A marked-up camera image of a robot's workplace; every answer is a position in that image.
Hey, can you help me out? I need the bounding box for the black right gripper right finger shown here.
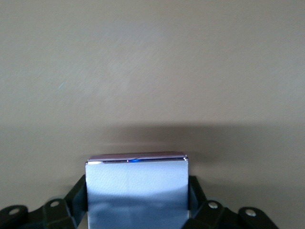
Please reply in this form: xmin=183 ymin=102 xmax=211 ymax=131
xmin=188 ymin=175 xmax=285 ymax=229

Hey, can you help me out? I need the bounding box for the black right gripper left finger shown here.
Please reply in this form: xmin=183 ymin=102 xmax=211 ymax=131
xmin=0 ymin=175 xmax=89 ymax=229

